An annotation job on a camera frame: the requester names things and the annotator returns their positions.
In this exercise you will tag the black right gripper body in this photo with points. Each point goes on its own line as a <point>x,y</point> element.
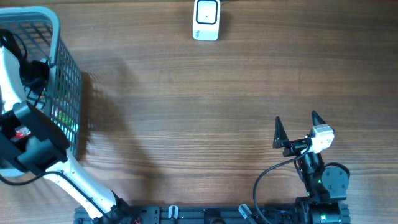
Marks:
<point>295,147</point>

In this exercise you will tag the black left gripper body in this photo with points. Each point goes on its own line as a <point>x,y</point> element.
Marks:
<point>36,74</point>

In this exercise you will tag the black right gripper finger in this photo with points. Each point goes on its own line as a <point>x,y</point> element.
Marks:
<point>316,119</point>
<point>280,136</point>

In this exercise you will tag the green clear snack bag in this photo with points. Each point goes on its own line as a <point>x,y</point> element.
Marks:
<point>64,110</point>

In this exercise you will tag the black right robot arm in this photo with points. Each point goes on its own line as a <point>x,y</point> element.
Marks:
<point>326,184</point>

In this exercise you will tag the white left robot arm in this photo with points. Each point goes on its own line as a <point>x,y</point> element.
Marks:
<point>100,202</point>

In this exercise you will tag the white barcode scanner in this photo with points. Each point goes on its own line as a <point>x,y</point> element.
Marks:
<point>206,20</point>

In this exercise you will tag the grey plastic mesh basket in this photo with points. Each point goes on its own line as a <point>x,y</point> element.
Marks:
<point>39,29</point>

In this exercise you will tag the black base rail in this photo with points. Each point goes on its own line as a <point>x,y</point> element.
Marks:
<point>276,213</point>

